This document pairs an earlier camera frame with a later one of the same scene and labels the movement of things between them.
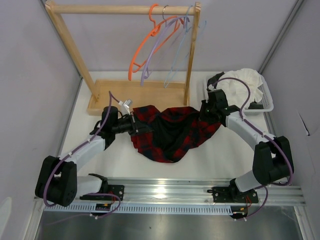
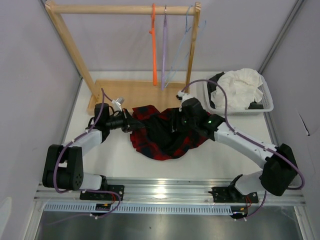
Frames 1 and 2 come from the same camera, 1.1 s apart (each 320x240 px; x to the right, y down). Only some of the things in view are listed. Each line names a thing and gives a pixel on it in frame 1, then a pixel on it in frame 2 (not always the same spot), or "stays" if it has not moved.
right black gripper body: [206, 113] -> [183, 123]
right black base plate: [228, 194] stays
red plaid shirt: [175, 131] stays
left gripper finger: [142, 130] -> [133, 124]
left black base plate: [118, 189] stays
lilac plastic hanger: [147, 70] -> [164, 52]
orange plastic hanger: [150, 44] -> [154, 45]
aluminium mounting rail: [187, 191] stays
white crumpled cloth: [236, 89] stays
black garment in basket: [212, 80] stays
